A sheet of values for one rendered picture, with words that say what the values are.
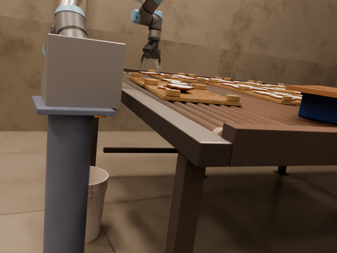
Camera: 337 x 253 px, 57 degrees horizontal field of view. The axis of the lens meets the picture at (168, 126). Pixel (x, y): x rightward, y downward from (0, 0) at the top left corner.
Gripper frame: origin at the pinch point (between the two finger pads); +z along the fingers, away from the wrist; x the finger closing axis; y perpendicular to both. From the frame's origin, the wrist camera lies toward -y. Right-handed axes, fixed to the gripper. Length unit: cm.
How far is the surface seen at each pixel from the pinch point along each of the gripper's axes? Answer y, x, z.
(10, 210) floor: -14, 81, 97
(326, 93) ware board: -65, -82, 1
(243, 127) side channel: -107, -55, 11
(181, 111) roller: -78, -35, 12
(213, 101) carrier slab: -50, -43, 9
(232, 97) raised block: -46, -51, 7
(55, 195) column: -78, 11, 51
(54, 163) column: -78, 11, 38
